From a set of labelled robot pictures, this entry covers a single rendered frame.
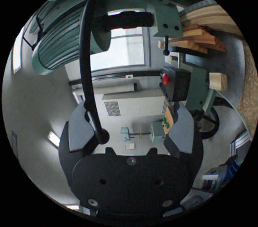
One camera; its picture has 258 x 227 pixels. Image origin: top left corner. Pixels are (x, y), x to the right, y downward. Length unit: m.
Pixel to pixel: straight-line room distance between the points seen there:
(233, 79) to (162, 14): 0.21
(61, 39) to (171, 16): 0.26
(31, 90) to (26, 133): 0.71
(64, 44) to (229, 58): 0.36
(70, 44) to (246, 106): 0.35
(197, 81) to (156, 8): 0.21
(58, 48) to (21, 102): 1.43
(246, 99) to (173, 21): 0.22
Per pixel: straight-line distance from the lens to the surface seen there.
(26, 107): 1.63
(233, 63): 0.21
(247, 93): 0.17
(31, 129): 1.68
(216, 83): 0.19
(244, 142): 0.96
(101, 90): 1.77
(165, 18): 0.23
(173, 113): 0.37
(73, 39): 0.21
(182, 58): 0.27
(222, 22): 0.20
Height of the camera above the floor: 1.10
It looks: 4 degrees up
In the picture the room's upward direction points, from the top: 93 degrees counter-clockwise
